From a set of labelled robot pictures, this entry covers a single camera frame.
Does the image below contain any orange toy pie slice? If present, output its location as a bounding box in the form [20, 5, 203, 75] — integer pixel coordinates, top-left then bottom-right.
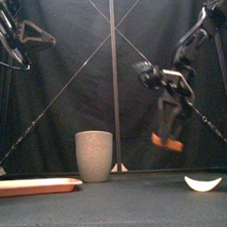
[150, 130, 186, 154]

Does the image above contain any pink rectangular plate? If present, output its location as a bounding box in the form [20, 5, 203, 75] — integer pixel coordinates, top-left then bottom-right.
[0, 175, 84, 199]

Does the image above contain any black cloth backdrop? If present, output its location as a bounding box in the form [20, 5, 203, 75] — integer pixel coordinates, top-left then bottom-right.
[0, 0, 227, 181]

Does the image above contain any white crescent toy food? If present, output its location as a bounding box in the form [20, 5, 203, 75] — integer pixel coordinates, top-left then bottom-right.
[184, 174, 223, 194]

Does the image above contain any grey speckled cup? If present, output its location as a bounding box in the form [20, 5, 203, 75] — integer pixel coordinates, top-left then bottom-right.
[73, 129, 116, 185]

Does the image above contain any black cable loop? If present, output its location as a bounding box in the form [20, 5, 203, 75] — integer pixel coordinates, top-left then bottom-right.
[0, 43, 32, 73]

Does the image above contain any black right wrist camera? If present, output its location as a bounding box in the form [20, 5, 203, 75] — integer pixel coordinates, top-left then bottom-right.
[132, 59, 165, 91]

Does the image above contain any dark side frame post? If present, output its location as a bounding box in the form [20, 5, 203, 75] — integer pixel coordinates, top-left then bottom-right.
[203, 0, 227, 137]

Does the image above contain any vertical metal frame pole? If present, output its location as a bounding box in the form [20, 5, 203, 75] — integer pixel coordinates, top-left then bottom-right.
[107, 0, 124, 173]

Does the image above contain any pale pole foot bracket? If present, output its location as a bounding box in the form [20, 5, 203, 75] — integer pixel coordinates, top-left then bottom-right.
[110, 162, 129, 174]

